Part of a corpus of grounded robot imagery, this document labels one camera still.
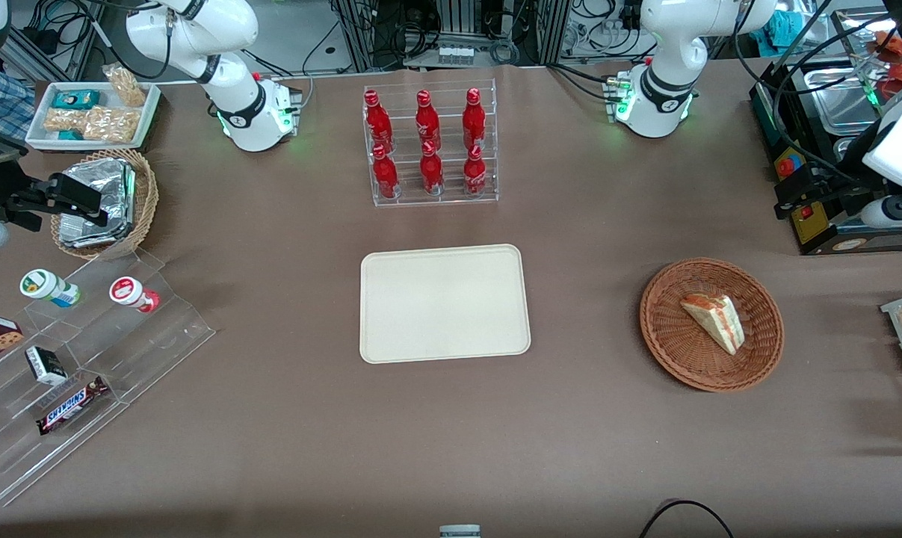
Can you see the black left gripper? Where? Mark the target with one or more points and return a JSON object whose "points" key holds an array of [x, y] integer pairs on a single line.
{"points": [[838, 188]]}

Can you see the triangular sandwich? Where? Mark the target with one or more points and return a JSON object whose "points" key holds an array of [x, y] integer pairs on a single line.
{"points": [[714, 323]]}

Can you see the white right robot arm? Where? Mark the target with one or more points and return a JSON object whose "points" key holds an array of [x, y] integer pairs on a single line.
{"points": [[196, 30]]}

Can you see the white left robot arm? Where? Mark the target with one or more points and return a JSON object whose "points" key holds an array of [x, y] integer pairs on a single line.
{"points": [[667, 52]]}

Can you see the light wicker basket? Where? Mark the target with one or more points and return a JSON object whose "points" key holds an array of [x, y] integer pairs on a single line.
{"points": [[146, 198]]}

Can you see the white rectangular snack tray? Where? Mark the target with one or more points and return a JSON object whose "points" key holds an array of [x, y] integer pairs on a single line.
{"points": [[38, 131]]}

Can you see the round brown wicker basket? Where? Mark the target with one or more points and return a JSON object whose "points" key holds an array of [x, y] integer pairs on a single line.
{"points": [[667, 336]]}

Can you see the beige rectangular tray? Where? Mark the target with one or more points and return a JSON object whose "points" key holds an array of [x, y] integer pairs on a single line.
{"points": [[443, 302]]}

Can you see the foil wrapped packets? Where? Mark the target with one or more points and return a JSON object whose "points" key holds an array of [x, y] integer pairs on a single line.
{"points": [[114, 190]]}

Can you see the red emergency stop button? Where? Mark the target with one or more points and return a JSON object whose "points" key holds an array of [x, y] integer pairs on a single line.
{"points": [[789, 164]]}

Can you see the black food warmer cabinet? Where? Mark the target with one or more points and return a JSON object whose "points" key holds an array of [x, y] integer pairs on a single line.
{"points": [[817, 232]]}

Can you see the steel food pan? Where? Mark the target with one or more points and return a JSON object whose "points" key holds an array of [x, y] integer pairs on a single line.
{"points": [[848, 148], [839, 101]]}

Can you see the small teal packet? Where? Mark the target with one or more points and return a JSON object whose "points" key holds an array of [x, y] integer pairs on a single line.
{"points": [[69, 135]]}

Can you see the clear bag of nuts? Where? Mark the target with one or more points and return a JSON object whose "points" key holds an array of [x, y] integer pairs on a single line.
{"points": [[127, 86], [63, 119], [112, 125]]}

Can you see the red lid yogurt cup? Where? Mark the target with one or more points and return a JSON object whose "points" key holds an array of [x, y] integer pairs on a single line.
{"points": [[131, 292]]}

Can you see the green lid yogurt cup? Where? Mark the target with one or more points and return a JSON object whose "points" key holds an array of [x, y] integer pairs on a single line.
{"points": [[47, 287]]}

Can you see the teal snack box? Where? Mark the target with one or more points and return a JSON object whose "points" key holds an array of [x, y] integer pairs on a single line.
{"points": [[77, 99]]}

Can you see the blue plaid cloth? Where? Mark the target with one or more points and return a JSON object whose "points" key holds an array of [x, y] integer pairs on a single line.
{"points": [[2, 101]]}

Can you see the clear acrylic stepped shelf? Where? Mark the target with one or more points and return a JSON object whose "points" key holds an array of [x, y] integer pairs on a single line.
{"points": [[144, 351]]}

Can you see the red fried food piece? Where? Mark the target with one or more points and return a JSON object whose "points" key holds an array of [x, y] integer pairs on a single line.
{"points": [[890, 43], [899, 73]]}

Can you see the small black white carton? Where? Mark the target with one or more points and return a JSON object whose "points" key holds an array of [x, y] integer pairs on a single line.
{"points": [[45, 365]]}

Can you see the Snickers chocolate bar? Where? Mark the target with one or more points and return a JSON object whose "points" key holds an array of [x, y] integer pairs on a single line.
{"points": [[72, 406]]}

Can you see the red cola bottle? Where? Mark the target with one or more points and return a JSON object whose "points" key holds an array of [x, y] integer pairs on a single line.
{"points": [[385, 175], [378, 123], [431, 172], [474, 173], [427, 123], [474, 119]]}

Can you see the clear acrylic bottle rack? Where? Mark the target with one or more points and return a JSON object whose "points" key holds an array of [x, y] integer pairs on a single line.
{"points": [[450, 200]]}

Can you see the metal equipment rack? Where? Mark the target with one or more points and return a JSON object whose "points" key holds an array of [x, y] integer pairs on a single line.
{"points": [[421, 22]]}

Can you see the brown table cover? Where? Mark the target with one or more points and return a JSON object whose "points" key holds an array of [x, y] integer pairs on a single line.
{"points": [[450, 448]]}

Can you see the small grey device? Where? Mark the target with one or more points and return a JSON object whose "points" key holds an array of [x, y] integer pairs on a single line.
{"points": [[459, 532]]}

